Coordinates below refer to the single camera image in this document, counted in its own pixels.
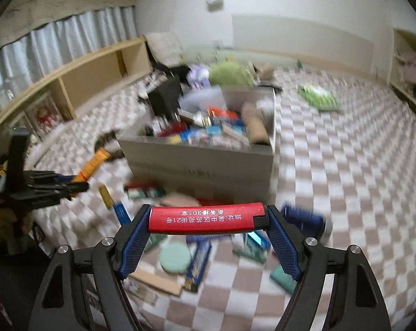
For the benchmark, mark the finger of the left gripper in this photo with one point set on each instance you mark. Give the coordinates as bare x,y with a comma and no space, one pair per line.
64,179
71,189

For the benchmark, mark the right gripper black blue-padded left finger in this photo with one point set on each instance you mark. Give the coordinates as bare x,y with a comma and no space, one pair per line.
61,302

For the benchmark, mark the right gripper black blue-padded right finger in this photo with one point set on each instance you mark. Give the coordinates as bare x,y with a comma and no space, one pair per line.
356,301

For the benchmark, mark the red lighter with white text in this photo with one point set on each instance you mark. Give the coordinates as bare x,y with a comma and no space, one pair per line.
208,220

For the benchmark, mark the orange tube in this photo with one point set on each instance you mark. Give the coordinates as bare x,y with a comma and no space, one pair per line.
99,157

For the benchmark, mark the small blue lighter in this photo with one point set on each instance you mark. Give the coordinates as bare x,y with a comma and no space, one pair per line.
121,213

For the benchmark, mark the wooden shelf unit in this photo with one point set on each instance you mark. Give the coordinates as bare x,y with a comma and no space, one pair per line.
82,83

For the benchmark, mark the green patterned lighter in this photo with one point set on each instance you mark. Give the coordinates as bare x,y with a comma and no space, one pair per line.
145,193

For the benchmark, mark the wooden strip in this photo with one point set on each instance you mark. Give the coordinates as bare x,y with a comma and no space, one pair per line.
160,283

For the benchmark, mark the dark blue glass jar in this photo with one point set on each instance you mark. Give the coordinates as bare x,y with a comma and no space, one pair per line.
309,223

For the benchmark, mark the grey curtain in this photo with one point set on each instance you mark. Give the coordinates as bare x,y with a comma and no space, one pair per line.
43,50

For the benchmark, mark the mint green round disc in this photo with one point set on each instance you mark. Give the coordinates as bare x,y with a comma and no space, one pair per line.
175,258

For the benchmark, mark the black cardboard box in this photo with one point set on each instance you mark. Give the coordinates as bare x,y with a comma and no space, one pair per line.
164,99

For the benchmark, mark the matte blue lighter yellow logo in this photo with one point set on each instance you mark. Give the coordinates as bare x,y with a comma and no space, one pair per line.
197,267

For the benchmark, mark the checkered bed sheet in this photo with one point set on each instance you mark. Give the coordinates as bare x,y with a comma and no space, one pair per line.
357,167

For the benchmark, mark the white shoe box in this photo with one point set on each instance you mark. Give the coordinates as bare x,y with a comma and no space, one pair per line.
220,167

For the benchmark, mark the green plush toy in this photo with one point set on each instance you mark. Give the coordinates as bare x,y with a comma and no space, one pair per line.
230,73

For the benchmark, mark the green wet wipes pack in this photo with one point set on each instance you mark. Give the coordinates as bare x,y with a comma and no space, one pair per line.
318,97

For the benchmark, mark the cardboard tube with rope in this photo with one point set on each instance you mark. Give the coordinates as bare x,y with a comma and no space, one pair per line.
253,121

